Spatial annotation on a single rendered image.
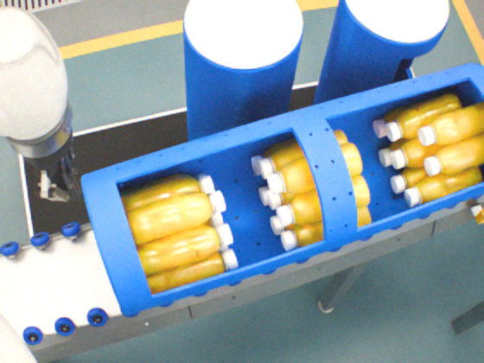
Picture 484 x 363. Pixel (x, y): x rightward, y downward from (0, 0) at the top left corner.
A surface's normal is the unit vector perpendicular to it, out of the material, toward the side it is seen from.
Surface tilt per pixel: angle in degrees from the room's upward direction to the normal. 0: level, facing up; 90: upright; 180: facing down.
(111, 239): 17
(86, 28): 0
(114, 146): 0
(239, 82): 90
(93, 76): 0
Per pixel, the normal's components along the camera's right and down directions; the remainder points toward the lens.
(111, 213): 0.04, -0.40
